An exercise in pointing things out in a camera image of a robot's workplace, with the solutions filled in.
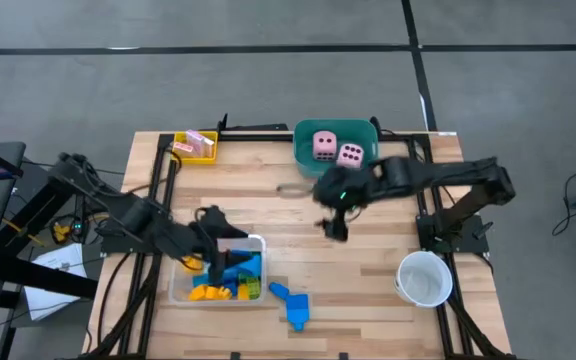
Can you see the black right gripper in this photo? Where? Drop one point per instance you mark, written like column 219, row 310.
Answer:
column 343, row 187

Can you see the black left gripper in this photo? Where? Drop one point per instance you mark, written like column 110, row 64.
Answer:
column 215, row 225

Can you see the small blue toy block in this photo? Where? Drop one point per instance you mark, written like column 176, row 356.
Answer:
column 230, row 286
column 278, row 290

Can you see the blue two-stud toy block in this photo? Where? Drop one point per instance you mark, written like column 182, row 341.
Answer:
column 250, row 263

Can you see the small yellow toy block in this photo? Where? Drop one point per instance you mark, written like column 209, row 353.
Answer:
column 193, row 263

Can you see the large yellow toy block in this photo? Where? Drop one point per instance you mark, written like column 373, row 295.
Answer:
column 242, row 293

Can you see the pink foam die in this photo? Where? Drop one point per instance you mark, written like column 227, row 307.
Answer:
column 324, row 145
column 350, row 156

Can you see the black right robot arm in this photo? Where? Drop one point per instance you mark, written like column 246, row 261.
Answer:
column 443, row 175

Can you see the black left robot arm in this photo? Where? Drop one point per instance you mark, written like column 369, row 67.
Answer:
column 133, row 217

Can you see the clear plastic container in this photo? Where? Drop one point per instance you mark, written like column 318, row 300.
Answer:
column 178, row 295

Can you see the teal plastic bin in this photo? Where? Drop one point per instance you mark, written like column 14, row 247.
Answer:
column 304, row 165

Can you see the blue single-stud toy block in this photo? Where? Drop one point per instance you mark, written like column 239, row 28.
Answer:
column 297, row 307

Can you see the yellow plastic basket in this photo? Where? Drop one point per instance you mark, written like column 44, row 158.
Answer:
column 203, row 161

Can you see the white paper sheets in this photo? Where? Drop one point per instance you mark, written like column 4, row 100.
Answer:
column 53, row 305

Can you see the black stand base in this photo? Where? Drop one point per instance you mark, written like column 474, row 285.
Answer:
column 43, row 282

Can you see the black aluminium table frame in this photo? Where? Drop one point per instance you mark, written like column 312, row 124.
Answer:
column 248, row 136

